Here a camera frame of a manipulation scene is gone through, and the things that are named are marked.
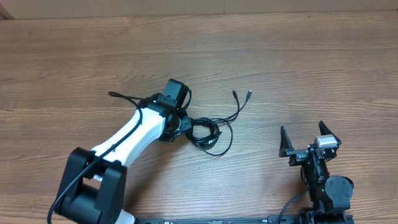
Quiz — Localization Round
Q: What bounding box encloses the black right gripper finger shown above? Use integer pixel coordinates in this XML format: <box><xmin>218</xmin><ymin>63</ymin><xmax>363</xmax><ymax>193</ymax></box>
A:
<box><xmin>279</xmin><ymin>126</ymin><xmax>294</xmax><ymax>157</ymax></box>
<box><xmin>318</xmin><ymin>121</ymin><xmax>341</xmax><ymax>145</ymax></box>

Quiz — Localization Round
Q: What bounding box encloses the black cable bundle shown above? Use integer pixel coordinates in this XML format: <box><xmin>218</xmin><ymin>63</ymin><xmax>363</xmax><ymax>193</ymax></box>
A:
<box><xmin>185</xmin><ymin>90</ymin><xmax>253</xmax><ymax>157</ymax></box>

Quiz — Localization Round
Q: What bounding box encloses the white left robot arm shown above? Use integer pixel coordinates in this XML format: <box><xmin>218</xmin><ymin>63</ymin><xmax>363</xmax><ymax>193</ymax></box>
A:
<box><xmin>47</xmin><ymin>106</ymin><xmax>192</xmax><ymax>223</ymax></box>

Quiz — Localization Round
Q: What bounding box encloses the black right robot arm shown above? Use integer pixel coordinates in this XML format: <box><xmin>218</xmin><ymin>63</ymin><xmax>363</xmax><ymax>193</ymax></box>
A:
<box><xmin>277</xmin><ymin>121</ymin><xmax>354</xmax><ymax>224</ymax></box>

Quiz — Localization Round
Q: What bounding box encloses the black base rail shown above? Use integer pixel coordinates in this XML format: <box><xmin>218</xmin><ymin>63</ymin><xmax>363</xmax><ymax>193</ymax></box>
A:
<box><xmin>135</xmin><ymin>215</ymin><xmax>354</xmax><ymax>224</ymax></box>

